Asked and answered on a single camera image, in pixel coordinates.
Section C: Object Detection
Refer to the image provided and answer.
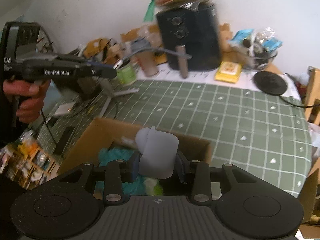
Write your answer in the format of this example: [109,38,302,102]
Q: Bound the teal mesh bath loofah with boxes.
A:
[98,147,164,196]

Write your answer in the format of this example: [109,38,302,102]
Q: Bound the brown cardboard box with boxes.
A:
[56,117,213,198]

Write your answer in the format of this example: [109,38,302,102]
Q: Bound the green grid tablecloth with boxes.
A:
[35,79,313,199]

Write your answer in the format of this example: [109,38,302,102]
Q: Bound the white phone tripod stand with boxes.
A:
[98,57,139,117]

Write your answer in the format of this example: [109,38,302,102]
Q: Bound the green label round tub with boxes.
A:
[117,60,137,85]

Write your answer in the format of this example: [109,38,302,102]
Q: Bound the yellow wet wipes pack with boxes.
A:
[215,61,242,83]

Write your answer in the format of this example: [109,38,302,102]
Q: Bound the black round kettle base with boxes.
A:
[253,71,287,96]

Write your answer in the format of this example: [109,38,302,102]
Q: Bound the beige shaker bottle grey lid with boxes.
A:
[131,37,158,77]

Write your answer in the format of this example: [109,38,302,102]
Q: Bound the wooden chair right side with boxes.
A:
[299,66,320,125]

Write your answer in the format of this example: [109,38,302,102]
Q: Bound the glass bowl with clutter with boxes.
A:
[228,27,283,71]

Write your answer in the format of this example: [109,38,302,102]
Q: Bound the dark blue air fryer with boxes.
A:
[156,4,222,72]

